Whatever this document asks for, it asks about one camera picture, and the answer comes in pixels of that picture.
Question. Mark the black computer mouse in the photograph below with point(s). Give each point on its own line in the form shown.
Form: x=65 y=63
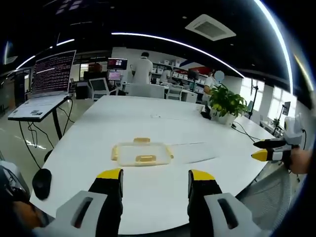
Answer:
x=42 y=184

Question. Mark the long ceiling light strip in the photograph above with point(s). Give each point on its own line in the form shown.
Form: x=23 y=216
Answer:
x=177 y=44

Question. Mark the short ceiling light strip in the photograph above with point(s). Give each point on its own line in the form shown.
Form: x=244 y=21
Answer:
x=44 y=51

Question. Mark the curved ceiling light strip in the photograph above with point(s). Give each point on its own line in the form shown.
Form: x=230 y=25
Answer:
x=280 y=37

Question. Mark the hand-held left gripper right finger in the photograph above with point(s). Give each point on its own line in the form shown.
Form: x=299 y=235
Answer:
x=209 y=212

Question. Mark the dark wall monitor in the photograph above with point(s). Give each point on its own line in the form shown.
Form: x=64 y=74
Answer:
x=117 y=63

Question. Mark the grey mesh office chair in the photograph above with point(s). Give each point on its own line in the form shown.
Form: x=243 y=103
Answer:
x=269 y=195

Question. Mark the small lit monitor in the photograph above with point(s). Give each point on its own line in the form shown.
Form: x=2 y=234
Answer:
x=114 y=74

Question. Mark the black laptop stand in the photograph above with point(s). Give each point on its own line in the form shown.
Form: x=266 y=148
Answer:
x=58 y=123

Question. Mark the white storage shelves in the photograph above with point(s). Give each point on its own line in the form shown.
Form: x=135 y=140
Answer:
x=177 y=70

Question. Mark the black tripod stand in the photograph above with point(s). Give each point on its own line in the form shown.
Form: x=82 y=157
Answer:
x=254 y=96

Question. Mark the ceiling air conditioner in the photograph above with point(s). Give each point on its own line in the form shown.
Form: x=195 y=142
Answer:
x=210 y=27

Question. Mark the small black device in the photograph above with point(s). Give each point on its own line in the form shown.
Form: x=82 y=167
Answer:
x=206 y=114

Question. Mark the person's right hand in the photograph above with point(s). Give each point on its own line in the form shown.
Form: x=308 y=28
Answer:
x=301 y=160

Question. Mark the clear box with plastic buckles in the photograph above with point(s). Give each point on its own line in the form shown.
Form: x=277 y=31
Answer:
x=142 y=154

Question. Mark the white framed monitor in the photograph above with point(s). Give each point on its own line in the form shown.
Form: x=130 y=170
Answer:
x=99 y=86

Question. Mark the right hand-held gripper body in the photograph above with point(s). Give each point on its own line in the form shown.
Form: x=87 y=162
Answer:
x=293 y=130

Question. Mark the open laptop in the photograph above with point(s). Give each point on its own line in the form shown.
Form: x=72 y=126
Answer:
x=49 y=81

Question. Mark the green potted plant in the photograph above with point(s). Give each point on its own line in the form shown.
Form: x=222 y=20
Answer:
x=227 y=103

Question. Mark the black tripod with device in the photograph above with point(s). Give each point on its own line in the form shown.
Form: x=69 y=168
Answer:
x=284 y=116

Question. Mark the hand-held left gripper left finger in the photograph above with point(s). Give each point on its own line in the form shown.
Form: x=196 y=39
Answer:
x=98 y=212

